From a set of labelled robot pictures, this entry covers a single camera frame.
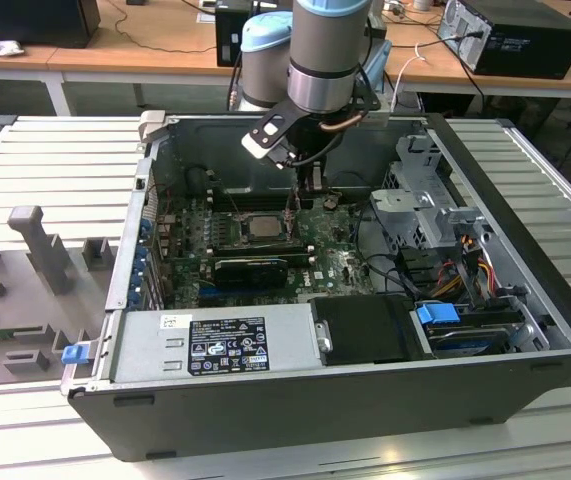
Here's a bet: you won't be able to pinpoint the wire locking lever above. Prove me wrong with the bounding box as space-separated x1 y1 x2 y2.
287 187 301 237
226 193 246 223

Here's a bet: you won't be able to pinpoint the metal socket cover frame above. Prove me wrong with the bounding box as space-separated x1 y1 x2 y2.
238 212 300 246

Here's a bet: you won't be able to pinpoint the pale blue teach pendant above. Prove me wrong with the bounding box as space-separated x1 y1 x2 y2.
370 38 395 94

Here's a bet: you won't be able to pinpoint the silver metal drive cage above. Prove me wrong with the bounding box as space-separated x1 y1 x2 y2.
368 132 496 261

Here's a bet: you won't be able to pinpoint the black box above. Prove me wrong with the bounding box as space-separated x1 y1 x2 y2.
214 0 254 69

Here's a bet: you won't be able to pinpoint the green motherboard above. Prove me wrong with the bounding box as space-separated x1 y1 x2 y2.
157 187 401 311

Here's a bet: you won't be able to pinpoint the black graphics card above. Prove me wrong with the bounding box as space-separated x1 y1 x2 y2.
212 257 290 291

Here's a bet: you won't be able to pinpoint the grey plastic case latch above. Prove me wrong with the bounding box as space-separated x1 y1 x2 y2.
137 110 167 142

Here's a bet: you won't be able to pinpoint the hard disk in blue carrier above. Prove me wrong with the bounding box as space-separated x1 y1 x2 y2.
413 301 524 360

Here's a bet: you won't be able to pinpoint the black desktop computer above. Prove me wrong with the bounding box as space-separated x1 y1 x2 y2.
437 0 571 81

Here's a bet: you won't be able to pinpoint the silver power supply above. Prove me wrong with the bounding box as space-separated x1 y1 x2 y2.
107 302 326 386

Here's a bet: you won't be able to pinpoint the black PC case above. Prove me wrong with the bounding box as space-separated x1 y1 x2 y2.
59 112 571 461

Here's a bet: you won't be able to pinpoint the grey parts rack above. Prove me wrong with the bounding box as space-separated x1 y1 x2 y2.
0 204 121 389

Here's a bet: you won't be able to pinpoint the black monitor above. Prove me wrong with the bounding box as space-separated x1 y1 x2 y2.
0 0 102 50

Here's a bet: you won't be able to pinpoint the blue plastic latch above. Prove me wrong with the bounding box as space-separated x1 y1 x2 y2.
63 344 89 366

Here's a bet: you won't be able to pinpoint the copper coloured hose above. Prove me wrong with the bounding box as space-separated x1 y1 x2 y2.
318 110 369 135

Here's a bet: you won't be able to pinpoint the white camera black bracket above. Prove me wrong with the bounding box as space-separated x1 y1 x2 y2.
240 99 311 170

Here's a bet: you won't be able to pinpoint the white cable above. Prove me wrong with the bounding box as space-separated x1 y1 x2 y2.
391 41 429 114

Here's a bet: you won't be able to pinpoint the wooden desk white frame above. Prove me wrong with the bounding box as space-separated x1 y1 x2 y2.
384 9 571 101
0 0 239 119

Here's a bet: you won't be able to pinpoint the yellow red power wires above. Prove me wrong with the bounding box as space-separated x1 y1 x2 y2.
427 234 499 301

